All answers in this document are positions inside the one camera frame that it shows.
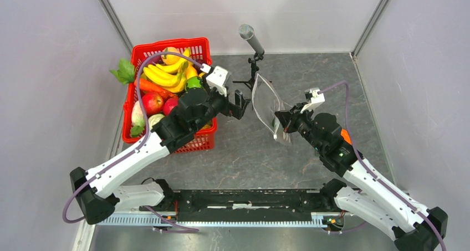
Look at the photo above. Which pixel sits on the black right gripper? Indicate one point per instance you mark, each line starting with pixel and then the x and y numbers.
pixel 288 118

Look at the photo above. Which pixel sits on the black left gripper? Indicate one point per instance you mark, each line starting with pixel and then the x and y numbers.
pixel 236 110

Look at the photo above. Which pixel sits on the clear dotted zip bag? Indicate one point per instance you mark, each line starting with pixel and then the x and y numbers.
pixel 266 101

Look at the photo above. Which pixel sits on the red toy apple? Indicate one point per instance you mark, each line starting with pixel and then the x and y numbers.
pixel 153 103
pixel 169 105

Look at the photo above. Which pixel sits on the green toy watermelon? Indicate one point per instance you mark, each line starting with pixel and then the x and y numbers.
pixel 194 82

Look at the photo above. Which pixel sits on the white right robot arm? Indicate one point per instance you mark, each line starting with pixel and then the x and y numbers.
pixel 409 224

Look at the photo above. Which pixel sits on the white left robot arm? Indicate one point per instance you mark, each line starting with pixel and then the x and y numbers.
pixel 94 189

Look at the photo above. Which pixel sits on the red plastic basket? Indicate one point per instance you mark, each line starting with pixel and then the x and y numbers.
pixel 200 49

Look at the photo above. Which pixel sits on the orange tape roll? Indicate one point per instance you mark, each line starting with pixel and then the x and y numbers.
pixel 345 135

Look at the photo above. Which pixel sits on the yellow banana bunch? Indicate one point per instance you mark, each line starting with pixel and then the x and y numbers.
pixel 169 77

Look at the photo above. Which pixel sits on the yellow peach with leaf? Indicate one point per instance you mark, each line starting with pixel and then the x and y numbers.
pixel 170 59

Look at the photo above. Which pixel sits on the orange toy carrot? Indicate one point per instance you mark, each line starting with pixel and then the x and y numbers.
pixel 149 87

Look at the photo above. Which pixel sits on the green lettuce leaf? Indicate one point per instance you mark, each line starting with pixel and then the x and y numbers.
pixel 125 73

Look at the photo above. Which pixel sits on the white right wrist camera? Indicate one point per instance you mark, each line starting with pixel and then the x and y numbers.
pixel 314 99

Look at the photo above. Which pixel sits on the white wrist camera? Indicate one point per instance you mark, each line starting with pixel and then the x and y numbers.
pixel 314 99
pixel 216 77

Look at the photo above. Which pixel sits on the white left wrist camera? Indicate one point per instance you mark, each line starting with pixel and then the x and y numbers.
pixel 216 77

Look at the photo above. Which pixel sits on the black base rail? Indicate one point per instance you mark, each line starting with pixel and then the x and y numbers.
pixel 246 205

